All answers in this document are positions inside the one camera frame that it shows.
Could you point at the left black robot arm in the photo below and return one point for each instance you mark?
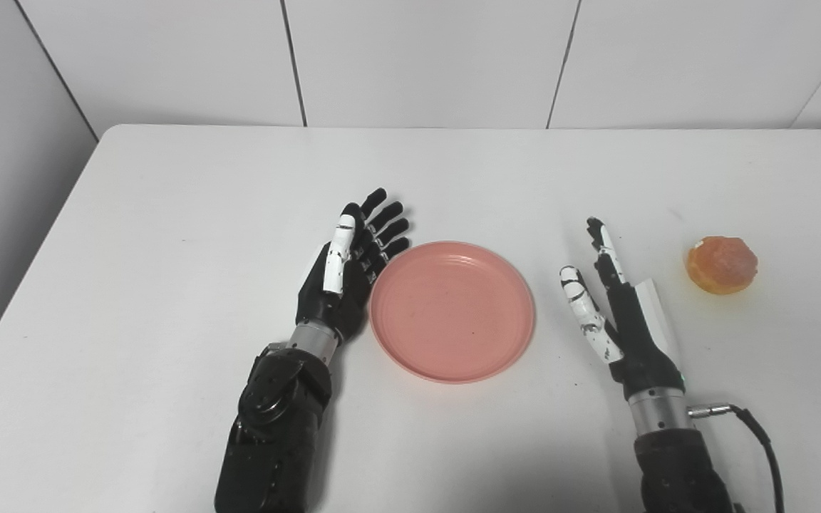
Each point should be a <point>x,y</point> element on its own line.
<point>279,427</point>

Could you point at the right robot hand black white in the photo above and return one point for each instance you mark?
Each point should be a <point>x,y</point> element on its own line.
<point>631,320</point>

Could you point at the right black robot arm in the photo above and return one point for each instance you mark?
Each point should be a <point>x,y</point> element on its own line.
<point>674,456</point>

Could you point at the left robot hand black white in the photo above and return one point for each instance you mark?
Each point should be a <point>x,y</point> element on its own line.
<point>343,285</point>

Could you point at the orange cream puff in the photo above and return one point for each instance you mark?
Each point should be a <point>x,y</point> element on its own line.
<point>721,265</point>

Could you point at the pink round plate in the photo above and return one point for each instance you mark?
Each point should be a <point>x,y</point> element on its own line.
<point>452,311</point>

